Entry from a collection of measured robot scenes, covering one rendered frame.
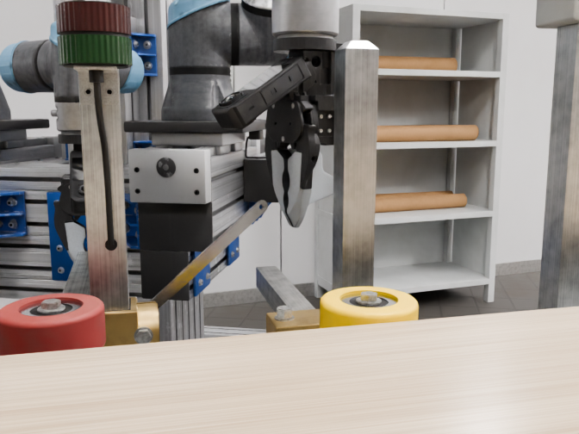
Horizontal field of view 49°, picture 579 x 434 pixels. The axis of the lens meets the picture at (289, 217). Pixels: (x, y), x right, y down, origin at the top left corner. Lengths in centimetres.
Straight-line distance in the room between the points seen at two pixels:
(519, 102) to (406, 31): 91
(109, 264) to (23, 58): 46
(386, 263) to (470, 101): 105
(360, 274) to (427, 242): 326
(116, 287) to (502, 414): 39
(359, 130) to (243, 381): 33
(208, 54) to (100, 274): 66
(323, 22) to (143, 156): 48
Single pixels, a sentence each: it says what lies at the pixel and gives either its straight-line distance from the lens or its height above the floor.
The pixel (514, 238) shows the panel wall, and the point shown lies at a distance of 433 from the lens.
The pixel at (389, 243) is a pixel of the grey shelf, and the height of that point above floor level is 28.
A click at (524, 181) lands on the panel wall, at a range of 430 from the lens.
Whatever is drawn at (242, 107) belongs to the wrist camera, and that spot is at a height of 106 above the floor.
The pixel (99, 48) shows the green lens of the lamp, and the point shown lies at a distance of 54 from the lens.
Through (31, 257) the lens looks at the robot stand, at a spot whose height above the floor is 77.
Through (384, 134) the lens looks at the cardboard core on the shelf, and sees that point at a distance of 323.
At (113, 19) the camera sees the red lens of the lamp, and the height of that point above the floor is 113.
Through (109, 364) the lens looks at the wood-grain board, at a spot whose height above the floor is 90.
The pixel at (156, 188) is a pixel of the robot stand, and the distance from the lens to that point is 108.
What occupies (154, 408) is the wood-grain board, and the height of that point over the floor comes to 90.
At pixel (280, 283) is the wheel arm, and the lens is 84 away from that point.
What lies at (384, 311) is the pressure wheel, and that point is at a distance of 49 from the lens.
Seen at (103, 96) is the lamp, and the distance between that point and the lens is 60.
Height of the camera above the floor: 106
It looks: 10 degrees down
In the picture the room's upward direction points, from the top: straight up
